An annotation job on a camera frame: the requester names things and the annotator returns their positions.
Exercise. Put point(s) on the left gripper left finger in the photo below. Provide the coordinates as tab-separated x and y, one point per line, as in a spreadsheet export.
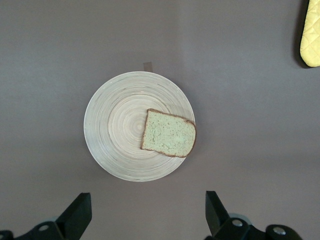
75	220

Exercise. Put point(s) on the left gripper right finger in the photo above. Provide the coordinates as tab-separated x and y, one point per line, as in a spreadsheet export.
220	220

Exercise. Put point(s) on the bread slice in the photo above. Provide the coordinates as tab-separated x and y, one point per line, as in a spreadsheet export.
168	135

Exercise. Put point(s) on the round wooden plate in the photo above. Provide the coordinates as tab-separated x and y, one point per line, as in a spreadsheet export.
120	130

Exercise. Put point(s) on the small brown tape mark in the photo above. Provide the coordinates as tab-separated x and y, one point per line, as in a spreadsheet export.
148	66

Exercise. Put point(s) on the yellow quilted oven mitt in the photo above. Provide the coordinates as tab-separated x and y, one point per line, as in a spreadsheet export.
311	37

